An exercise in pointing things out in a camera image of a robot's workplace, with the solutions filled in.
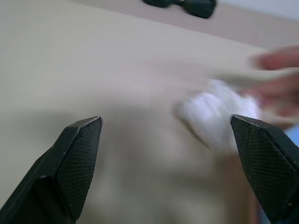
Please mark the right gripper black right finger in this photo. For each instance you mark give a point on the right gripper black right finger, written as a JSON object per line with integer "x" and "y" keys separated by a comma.
{"x": 264, "y": 168}

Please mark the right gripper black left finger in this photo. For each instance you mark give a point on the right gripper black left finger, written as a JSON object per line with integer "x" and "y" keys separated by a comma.
{"x": 70, "y": 168}

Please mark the white tissue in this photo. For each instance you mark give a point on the white tissue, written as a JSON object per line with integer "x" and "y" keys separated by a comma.
{"x": 210, "y": 116}

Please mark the person's hand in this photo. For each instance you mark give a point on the person's hand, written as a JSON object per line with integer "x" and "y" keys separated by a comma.
{"x": 282, "y": 100}

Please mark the light blue plate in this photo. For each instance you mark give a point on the light blue plate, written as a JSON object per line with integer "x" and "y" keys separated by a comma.
{"x": 294, "y": 136}

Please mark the black sunglasses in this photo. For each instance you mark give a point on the black sunglasses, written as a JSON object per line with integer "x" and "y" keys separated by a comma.
{"x": 201, "y": 9}

